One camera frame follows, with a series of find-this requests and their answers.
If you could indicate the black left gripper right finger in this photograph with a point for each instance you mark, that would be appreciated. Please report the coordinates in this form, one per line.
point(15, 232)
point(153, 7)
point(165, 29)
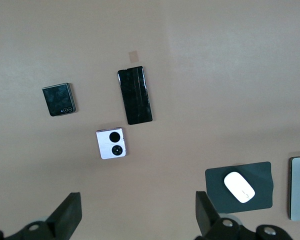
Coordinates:
point(205, 215)

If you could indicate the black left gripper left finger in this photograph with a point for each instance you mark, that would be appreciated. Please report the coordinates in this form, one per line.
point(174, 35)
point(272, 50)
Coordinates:
point(67, 215)

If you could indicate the white flip phone black circles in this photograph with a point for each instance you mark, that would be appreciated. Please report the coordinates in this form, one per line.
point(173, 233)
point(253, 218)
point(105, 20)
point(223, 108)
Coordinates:
point(105, 147)

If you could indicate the dark flip phone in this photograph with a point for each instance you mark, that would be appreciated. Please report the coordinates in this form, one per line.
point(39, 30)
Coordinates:
point(57, 98)

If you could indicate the black slab smartphone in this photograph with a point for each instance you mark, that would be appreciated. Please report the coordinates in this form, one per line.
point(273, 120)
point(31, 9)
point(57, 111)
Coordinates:
point(135, 95)

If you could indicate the white computer mouse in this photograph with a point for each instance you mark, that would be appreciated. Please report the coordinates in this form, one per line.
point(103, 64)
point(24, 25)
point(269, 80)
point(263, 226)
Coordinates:
point(238, 186)

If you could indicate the black mouse pad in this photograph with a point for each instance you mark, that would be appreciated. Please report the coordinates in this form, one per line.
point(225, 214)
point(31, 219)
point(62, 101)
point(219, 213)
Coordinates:
point(262, 175)

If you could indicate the brown tape square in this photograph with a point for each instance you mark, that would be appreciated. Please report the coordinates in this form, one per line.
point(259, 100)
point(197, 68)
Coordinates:
point(133, 56)

